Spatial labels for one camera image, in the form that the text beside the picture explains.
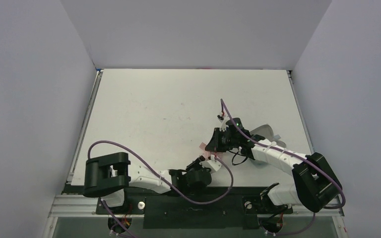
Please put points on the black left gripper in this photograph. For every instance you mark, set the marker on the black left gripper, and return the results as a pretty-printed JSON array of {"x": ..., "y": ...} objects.
[{"x": 194, "y": 164}]

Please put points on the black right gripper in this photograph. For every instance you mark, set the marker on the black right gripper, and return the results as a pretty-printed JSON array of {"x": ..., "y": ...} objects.
[{"x": 216, "y": 140}]

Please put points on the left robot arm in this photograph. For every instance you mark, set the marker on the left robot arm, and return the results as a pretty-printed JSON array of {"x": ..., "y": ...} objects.
[{"x": 108, "y": 176}]

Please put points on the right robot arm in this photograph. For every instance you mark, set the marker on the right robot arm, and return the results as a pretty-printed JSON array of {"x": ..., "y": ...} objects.
[{"x": 315, "y": 184}]

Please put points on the grey umbrella sleeve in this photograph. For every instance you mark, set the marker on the grey umbrella sleeve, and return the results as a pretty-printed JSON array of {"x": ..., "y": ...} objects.
[{"x": 266, "y": 131}]

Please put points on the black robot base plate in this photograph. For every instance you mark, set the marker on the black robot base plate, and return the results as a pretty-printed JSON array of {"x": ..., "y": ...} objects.
[{"x": 244, "y": 207}]

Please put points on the aluminium table frame rail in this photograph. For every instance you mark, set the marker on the aluminium table frame rail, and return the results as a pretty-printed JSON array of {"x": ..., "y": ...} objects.
[{"x": 70, "y": 203}]

